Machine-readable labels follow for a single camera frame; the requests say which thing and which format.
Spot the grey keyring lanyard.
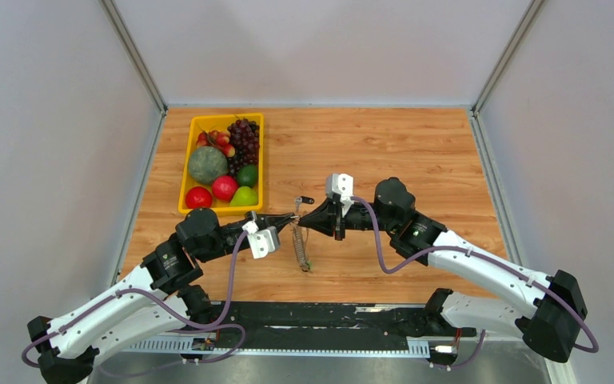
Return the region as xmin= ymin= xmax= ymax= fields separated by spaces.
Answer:
xmin=289 ymin=214 xmax=309 ymax=266

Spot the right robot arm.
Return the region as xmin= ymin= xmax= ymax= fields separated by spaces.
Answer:
xmin=298 ymin=174 xmax=598 ymax=363

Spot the red apple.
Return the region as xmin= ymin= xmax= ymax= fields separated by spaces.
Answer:
xmin=211 ymin=175 xmax=239 ymax=202
xmin=185 ymin=186 xmax=213 ymax=210

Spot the red peaches cluster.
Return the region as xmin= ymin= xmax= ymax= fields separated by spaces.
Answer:
xmin=196 ymin=130 xmax=236 ymax=158

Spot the dark red grape bunch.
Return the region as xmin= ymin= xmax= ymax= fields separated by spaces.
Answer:
xmin=227 ymin=118 xmax=261 ymax=177

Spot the key with black tag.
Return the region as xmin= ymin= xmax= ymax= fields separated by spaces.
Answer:
xmin=294 ymin=196 xmax=315 ymax=214

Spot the left aluminium frame post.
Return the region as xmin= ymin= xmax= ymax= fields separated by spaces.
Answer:
xmin=98 ymin=0 xmax=168 ymax=116

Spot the red apple left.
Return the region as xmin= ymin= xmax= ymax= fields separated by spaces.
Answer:
xmin=185 ymin=186 xmax=213 ymax=210

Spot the yellow plastic fruit bin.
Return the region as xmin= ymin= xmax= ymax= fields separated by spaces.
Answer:
xmin=177 ymin=113 xmax=266 ymax=215

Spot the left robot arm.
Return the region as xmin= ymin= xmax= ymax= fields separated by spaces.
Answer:
xmin=21 ymin=208 xmax=296 ymax=383

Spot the purple cable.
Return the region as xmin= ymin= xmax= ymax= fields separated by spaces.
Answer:
xmin=21 ymin=230 xmax=249 ymax=370
xmin=352 ymin=196 xmax=600 ymax=354

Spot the light green pear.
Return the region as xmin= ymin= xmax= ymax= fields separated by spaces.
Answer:
xmin=229 ymin=186 xmax=259 ymax=207

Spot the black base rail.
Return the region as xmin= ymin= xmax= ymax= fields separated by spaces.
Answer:
xmin=97 ymin=302 xmax=480 ymax=365

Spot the right aluminium frame post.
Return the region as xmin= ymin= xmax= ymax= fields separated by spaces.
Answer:
xmin=472 ymin=0 xmax=547 ymax=117

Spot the dark green avocado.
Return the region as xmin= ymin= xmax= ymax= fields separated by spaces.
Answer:
xmin=236 ymin=164 xmax=259 ymax=188

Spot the green round melon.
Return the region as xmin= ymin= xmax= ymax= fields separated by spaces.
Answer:
xmin=186 ymin=146 xmax=228 ymax=185

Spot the aluminium frame post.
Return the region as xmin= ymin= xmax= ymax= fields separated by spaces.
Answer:
xmin=98 ymin=0 xmax=168 ymax=116
xmin=472 ymin=0 xmax=547 ymax=117

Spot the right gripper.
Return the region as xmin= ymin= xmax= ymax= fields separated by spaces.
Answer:
xmin=297 ymin=196 xmax=397 ymax=242

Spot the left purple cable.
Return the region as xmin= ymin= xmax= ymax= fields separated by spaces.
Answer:
xmin=21 ymin=230 xmax=249 ymax=370

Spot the red apple middle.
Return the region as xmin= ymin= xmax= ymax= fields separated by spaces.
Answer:
xmin=211 ymin=175 xmax=239 ymax=202

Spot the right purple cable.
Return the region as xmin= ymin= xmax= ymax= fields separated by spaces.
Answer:
xmin=352 ymin=196 xmax=600 ymax=354

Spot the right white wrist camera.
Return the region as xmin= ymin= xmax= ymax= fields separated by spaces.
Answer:
xmin=325 ymin=173 xmax=354 ymax=216

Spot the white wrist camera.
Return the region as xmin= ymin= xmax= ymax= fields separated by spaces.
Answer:
xmin=242 ymin=211 xmax=280 ymax=259
xmin=325 ymin=173 xmax=354 ymax=216

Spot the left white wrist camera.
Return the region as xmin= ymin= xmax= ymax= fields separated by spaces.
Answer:
xmin=242 ymin=211 xmax=280 ymax=259

